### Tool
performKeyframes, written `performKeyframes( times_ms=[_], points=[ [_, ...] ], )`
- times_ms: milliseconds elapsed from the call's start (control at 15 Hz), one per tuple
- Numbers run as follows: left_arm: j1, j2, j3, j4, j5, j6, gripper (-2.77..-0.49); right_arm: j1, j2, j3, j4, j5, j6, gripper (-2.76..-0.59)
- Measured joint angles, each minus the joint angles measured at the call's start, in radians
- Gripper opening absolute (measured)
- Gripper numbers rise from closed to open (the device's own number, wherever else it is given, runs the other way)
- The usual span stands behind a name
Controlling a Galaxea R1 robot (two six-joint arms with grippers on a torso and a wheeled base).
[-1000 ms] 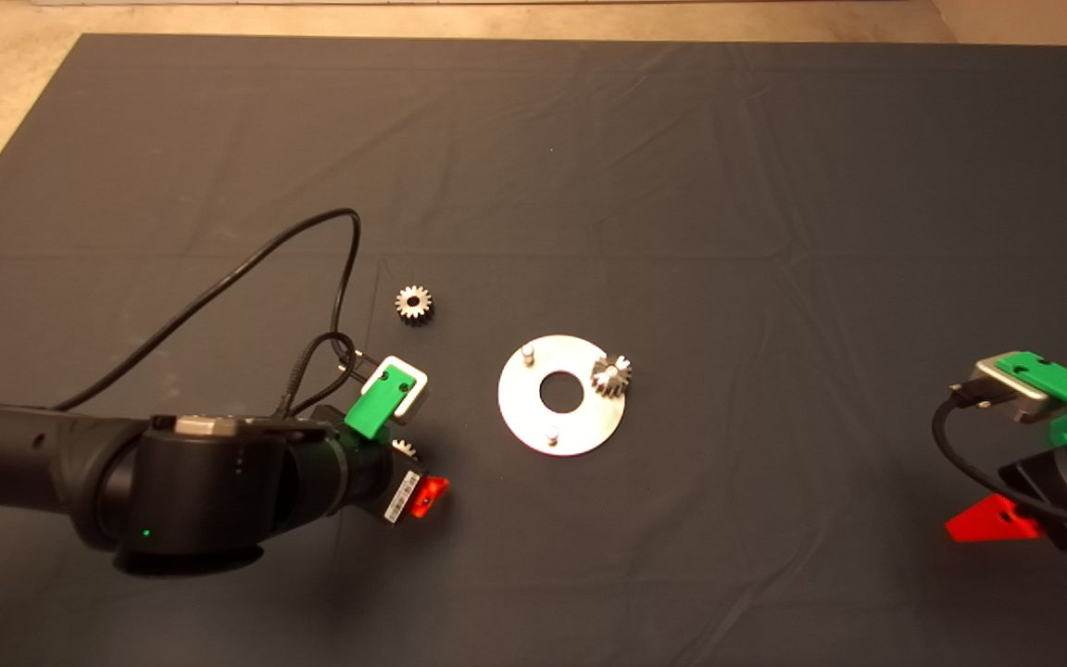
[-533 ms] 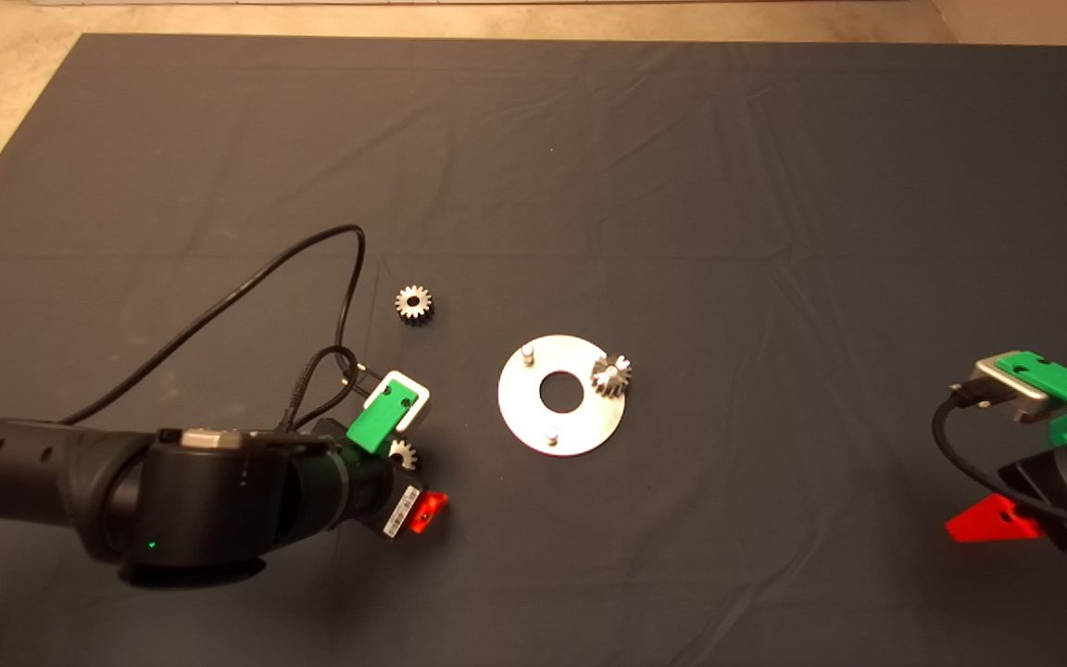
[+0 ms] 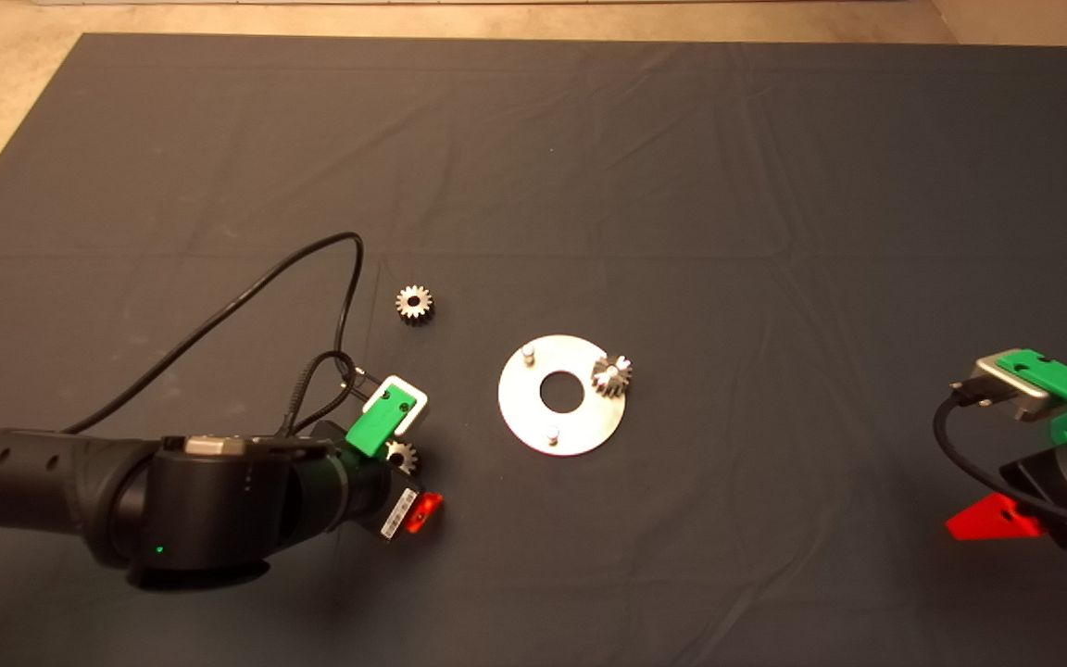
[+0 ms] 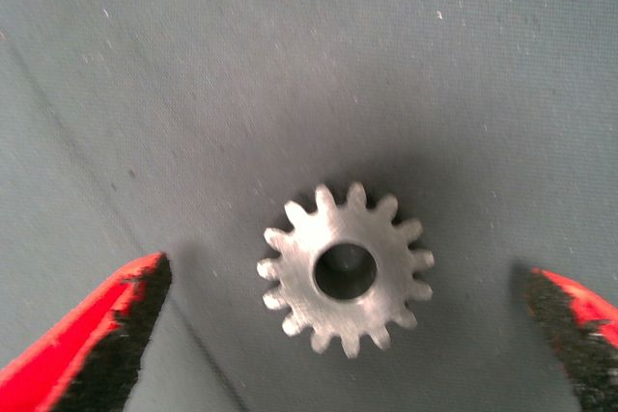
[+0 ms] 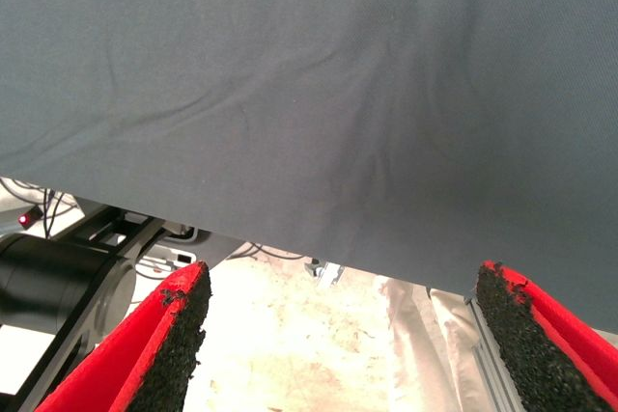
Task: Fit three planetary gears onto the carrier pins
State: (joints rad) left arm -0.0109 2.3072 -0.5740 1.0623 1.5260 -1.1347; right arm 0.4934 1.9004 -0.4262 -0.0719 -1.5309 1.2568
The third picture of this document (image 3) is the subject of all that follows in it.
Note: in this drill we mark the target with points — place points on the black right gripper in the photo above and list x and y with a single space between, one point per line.
1048 496

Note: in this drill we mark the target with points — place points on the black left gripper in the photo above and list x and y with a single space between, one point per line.
376 505

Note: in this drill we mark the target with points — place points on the steel planetary gear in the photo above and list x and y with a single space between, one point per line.
609 378
402 456
423 311

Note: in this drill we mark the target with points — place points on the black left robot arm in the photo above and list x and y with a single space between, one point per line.
200 500

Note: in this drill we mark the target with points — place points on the round metal carrier plate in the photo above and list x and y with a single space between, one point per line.
533 426

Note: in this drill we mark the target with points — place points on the dark grey table cloth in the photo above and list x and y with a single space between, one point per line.
589 185

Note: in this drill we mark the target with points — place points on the green left camera mount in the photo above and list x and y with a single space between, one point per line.
376 426

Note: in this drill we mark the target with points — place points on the silver left camera box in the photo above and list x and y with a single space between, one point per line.
420 412

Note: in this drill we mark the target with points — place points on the silver camera box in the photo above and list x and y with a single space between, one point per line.
1006 389
420 412

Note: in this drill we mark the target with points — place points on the silver right camera box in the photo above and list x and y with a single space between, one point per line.
1006 389

